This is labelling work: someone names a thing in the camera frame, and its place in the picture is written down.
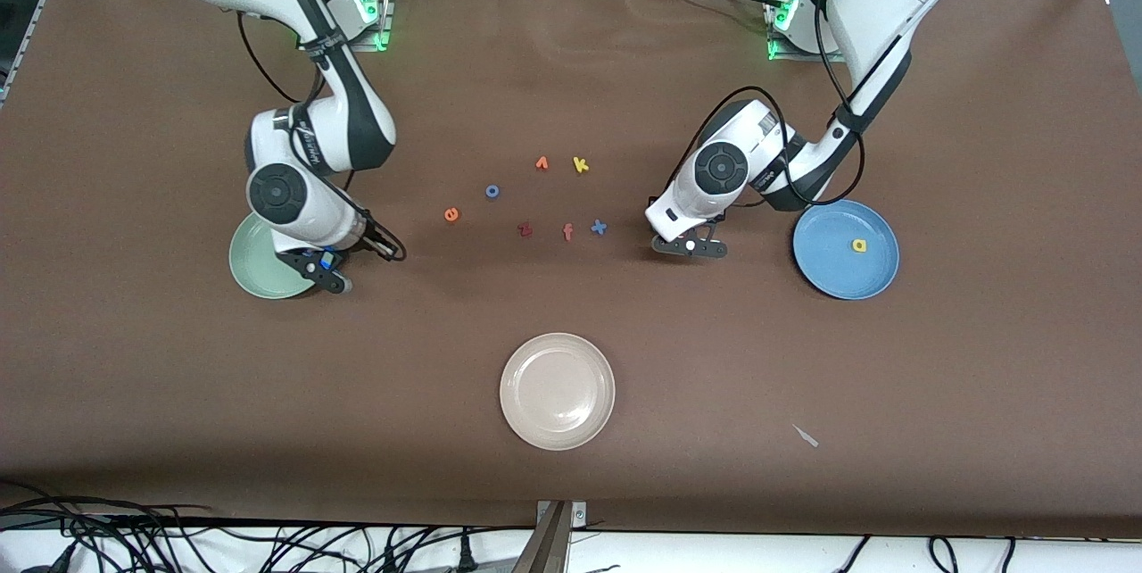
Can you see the beige plate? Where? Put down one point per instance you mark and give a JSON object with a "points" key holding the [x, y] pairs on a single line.
{"points": [[558, 392]]}

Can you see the blue plate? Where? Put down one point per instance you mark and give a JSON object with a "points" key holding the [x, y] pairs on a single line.
{"points": [[846, 269]]}

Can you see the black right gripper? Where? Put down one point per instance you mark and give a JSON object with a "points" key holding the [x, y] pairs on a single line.
{"points": [[369, 232]]}

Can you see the green plate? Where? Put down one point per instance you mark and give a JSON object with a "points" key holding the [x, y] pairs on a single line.
{"points": [[254, 269]]}

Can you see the white paper scrap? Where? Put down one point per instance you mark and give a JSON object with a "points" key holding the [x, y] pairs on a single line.
{"points": [[806, 436]]}

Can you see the brown paper table cover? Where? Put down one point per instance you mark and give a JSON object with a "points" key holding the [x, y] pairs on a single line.
{"points": [[571, 91]]}

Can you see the metal table edge bracket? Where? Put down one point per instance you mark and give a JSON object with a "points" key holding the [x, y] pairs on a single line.
{"points": [[553, 546]]}

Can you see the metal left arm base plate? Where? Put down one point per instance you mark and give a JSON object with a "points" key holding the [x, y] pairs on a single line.
{"points": [[803, 59]]}

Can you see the black power plug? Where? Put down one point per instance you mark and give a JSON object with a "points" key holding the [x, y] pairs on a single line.
{"points": [[464, 555]]}

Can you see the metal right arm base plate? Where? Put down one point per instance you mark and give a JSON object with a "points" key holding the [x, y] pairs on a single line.
{"points": [[384, 11]]}

